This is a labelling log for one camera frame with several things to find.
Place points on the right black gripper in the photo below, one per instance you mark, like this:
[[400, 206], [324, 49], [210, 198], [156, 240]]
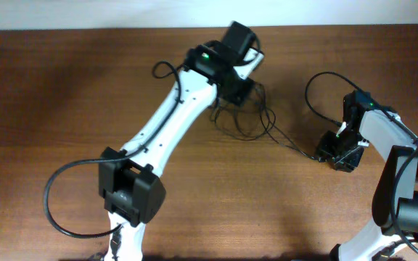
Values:
[[343, 165]]

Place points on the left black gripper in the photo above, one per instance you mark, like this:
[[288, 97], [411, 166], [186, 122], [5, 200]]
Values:
[[244, 96]]

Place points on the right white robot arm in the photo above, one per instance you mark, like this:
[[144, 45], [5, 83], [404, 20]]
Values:
[[394, 223]]

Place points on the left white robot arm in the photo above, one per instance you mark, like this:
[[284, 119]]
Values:
[[129, 179]]

